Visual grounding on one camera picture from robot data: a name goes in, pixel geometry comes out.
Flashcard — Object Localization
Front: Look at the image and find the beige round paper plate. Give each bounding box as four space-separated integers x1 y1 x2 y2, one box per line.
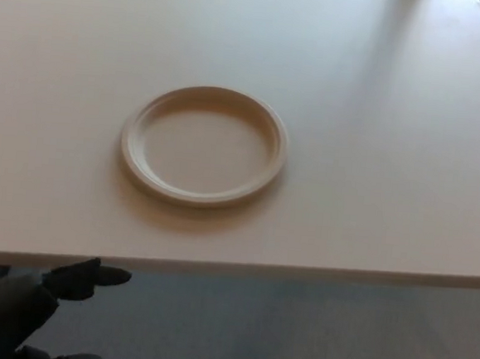
115 79 293 216

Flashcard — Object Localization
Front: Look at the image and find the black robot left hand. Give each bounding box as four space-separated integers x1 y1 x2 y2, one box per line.
0 249 135 359

